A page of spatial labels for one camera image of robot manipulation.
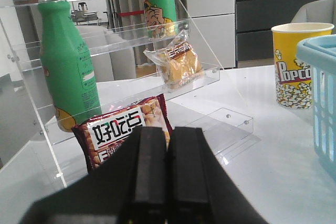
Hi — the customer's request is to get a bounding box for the white drawer cabinet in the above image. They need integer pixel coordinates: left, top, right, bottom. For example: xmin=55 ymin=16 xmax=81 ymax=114
xmin=186 ymin=0 xmax=236 ymax=68

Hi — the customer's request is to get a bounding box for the clear acrylic left display shelf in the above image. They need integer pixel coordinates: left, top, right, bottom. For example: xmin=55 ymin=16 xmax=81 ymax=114
xmin=1 ymin=0 xmax=254 ymax=191

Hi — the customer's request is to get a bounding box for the green cartoon drink can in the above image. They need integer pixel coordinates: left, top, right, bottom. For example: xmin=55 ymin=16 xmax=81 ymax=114
xmin=143 ymin=0 xmax=177 ymax=38

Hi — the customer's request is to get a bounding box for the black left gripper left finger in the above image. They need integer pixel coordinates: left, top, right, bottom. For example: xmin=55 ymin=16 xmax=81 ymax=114
xmin=119 ymin=127 xmax=166 ymax=223

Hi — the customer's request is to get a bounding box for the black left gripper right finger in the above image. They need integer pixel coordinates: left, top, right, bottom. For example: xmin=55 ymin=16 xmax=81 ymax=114
xmin=166 ymin=127 xmax=214 ymax=223

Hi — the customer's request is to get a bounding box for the green plastic drink bottle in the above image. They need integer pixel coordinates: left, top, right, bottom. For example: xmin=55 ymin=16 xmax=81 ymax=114
xmin=38 ymin=0 xmax=101 ymax=132

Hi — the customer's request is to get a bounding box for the maroon biscuit snack packet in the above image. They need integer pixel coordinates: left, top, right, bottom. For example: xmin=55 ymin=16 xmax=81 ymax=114
xmin=72 ymin=94 xmax=172 ymax=173

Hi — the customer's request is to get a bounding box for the light blue plastic basket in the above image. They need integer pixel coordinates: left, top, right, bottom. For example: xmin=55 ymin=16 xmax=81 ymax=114
xmin=296 ymin=35 xmax=335 ymax=179

